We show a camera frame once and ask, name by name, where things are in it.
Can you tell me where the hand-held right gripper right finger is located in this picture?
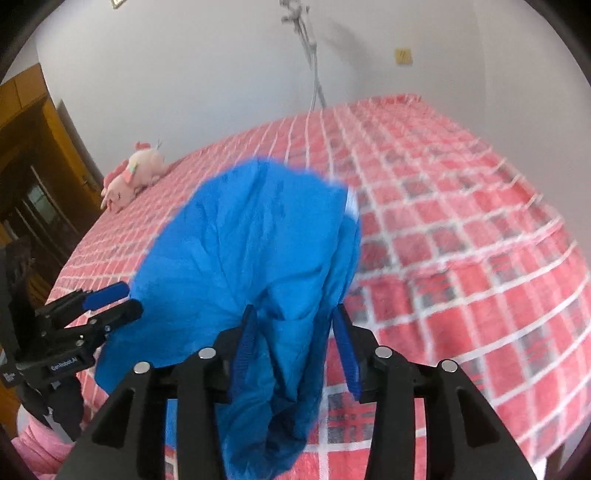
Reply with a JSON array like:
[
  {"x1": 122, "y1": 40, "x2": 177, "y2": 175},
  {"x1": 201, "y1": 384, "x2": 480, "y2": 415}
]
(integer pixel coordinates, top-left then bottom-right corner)
[{"x1": 333, "y1": 305, "x2": 539, "y2": 480}]

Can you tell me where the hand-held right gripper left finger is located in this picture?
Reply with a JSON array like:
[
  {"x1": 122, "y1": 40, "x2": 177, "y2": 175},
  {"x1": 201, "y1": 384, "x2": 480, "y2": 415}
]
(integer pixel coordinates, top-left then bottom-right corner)
[{"x1": 58, "y1": 305, "x2": 258, "y2": 480}]

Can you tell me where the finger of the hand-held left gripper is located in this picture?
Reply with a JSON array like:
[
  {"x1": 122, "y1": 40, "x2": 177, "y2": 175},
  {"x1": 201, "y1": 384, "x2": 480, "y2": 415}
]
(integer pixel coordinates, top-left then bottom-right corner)
[
  {"x1": 45, "y1": 282, "x2": 131, "y2": 319},
  {"x1": 69, "y1": 298, "x2": 144, "y2": 344}
]

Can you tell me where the blue puffer jacket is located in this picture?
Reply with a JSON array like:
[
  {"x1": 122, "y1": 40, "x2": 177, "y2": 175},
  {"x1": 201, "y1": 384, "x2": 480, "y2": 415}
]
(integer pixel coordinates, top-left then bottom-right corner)
[{"x1": 95, "y1": 158, "x2": 363, "y2": 480}]

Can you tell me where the pink clothing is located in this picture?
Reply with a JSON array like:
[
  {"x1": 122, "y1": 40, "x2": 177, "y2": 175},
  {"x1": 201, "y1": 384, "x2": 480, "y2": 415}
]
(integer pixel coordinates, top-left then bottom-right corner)
[{"x1": 9, "y1": 408, "x2": 81, "y2": 476}]

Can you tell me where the pink plush toy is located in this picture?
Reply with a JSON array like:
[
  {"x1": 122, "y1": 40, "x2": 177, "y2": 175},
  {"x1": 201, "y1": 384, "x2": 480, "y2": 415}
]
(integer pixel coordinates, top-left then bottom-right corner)
[{"x1": 100, "y1": 141, "x2": 169, "y2": 213}]

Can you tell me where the red plaid bed sheet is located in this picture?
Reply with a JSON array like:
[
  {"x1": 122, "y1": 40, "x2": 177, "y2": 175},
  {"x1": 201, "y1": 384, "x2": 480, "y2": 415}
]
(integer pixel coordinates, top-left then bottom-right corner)
[{"x1": 51, "y1": 95, "x2": 591, "y2": 480}]

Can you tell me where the wooden cabinet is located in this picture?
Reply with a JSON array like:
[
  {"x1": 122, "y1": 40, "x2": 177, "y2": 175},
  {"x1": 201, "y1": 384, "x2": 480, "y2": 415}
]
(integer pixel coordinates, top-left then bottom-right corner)
[{"x1": 0, "y1": 65, "x2": 106, "y2": 301}]

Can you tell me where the garment steamer hose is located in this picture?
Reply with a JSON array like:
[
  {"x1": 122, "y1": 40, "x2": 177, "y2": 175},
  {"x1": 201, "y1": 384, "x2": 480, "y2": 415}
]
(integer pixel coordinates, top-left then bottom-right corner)
[{"x1": 281, "y1": 0, "x2": 327, "y2": 110}]

